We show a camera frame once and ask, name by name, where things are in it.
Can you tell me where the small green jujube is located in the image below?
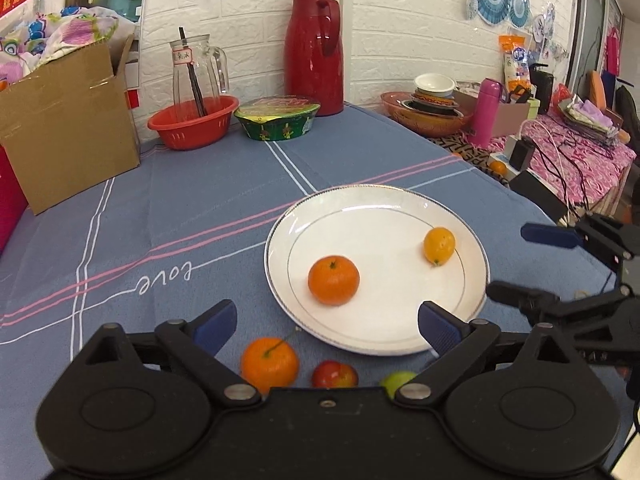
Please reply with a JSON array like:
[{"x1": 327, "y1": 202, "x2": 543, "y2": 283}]
[{"x1": 380, "y1": 370, "x2": 416, "y2": 399}]

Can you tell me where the mandarin with stem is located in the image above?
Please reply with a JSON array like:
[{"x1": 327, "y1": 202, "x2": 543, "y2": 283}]
[{"x1": 240, "y1": 337, "x2": 299, "y2": 394}]

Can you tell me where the yellow orange kumquat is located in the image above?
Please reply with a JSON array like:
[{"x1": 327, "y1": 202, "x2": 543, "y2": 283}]
[{"x1": 423, "y1": 226, "x2": 456, "y2": 266}]

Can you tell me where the red yellow small fruit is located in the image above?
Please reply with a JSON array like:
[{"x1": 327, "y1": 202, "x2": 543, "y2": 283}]
[{"x1": 311, "y1": 360, "x2": 359, "y2": 389}]

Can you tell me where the orange mandarin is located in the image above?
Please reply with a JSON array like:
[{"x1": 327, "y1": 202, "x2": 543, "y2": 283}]
[{"x1": 307, "y1": 255, "x2": 360, "y2": 307}]

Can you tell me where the small orange on side table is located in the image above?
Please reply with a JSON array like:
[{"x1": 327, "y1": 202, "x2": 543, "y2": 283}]
[{"x1": 488, "y1": 160, "x2": 508, "y2": 177}]

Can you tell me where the pink floral side cloth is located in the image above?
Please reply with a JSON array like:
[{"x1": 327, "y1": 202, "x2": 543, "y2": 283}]
[{"x1": 518, "y1": 116, "x2": 636, "y2": 210}]

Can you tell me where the black power adapter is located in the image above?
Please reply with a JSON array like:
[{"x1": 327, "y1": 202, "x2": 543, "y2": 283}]
[{"x1": 509, "y1": 136, "x2": 537, "y2": 171}]

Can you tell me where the blue checked tablecloth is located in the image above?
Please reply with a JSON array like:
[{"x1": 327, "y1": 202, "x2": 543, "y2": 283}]
[{"x1": 1, "y1": 106, "x2": 612, "y2": 479}]

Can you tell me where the pink water bottle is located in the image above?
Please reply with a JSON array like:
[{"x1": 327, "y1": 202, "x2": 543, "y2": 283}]
[{"x1": 469, "y1": 78, "x2": 502, "y2": 148}]

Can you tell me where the white plate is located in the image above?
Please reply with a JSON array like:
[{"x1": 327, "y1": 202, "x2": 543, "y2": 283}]
[{"x1": 264, "y1": 184, "x2": 490, "y2": 356}]

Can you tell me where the orange bowl stack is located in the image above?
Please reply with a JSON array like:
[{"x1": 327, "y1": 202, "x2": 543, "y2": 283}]
[{"x1": 381, "y1": 91, "x2": 473, "y2": 138}]

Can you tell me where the red plastic basket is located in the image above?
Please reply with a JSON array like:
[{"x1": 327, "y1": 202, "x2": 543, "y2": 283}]
[{"x1": 148, "y1": 94, "x2": 240, "y2": 151}]

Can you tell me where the pink tote bag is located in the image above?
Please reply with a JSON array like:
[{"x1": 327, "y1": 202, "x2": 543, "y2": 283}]
[{"x1": 0, "y1": 148, "x2": 27, "y2": 252}]

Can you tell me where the green instant noodle bowl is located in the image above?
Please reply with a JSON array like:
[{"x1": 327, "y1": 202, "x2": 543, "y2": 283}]
[{"x1": 234, "y1": 96, "x2": 320, "y2": 142}]

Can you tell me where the black straw in pitcher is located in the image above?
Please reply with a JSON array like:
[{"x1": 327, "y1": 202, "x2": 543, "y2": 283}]
[{"x1": 179, "y1": 26, "x2": 206, "y2": 117}]

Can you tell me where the cardboard box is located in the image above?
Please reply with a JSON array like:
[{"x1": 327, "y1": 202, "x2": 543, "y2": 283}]
[{"x1": 1, "y1": 36, "x2": 140, "y2": 214}]

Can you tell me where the red thermos jug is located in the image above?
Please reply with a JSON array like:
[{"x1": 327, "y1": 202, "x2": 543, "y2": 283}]
[{"x1": 284, "y1": 0, "x2": 344, "y2": 116}]

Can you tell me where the glass pitcher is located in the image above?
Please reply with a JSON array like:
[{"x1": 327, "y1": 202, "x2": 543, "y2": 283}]
[{"x1": 169, "y1": 34, "x2": 229, "y2": 119}]

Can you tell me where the floral cloth in box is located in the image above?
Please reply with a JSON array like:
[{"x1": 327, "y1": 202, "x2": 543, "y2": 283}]
[{"x1": 1, "y1": 6, "x2": 136, "y2": 87}]

